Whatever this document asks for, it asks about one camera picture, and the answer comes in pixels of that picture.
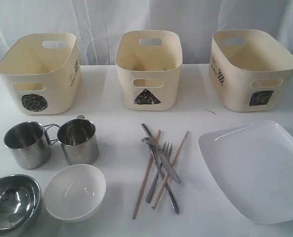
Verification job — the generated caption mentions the wooden chopstick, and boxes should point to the wooden chopstick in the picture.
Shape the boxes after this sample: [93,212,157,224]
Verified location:
[151,130,189,210]
[132,130,161,220]

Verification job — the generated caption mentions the stainless steel mug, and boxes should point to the stainless steel mug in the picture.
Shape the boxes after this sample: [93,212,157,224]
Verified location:
[3,121,60,170]
[57,115,99,165]

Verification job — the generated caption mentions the cream bin with black circle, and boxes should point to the cream bin with black circle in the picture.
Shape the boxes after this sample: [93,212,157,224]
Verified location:
[0,33,81,115]

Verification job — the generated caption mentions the stainless steel knife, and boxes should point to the stainless steel knife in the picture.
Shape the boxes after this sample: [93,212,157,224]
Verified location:
[141,123,181,184]

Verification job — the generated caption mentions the stainless steel fork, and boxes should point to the stainless steel fork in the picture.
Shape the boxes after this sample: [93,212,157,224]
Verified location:
[146,142,172,203]

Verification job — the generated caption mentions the white ceramic bowl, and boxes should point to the white ceramic bowl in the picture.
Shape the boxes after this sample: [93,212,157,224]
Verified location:
[44,164,107,223]

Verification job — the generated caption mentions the stainless steel spoon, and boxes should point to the stainless steel spoon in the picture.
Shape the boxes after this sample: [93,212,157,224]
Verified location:
[142,137,180,214]

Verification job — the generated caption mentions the stainless steel bowl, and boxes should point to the stainless steel bowl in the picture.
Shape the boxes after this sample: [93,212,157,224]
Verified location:
[0,174,42,237]

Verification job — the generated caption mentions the cream bin with black square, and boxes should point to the cream bin with black square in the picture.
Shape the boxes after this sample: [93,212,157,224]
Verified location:
[209,29,293,112]

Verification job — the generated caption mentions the white square plate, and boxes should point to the white square plate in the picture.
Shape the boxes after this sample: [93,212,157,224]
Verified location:
[198,120,293,224]

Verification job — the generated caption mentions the cream bin with black triangle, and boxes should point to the cream bin with black triangle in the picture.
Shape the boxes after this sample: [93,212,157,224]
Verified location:
[115,30,183,111]

